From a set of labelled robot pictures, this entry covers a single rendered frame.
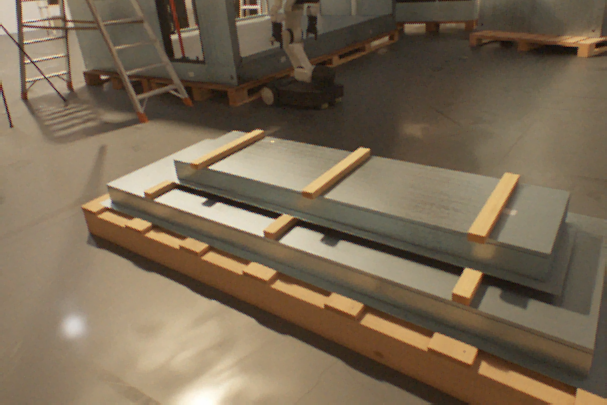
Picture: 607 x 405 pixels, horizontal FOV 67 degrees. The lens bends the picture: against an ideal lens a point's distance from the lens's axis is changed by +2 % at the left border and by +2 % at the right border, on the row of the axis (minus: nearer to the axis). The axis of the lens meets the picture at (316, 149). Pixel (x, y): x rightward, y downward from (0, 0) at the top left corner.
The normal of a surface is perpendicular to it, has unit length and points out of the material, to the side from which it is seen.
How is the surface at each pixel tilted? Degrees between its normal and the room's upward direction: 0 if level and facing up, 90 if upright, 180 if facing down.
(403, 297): 90
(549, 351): 90
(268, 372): 0
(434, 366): 90
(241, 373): 0
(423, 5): 90
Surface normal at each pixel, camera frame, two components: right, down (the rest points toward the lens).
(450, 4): -0.45, 0.37
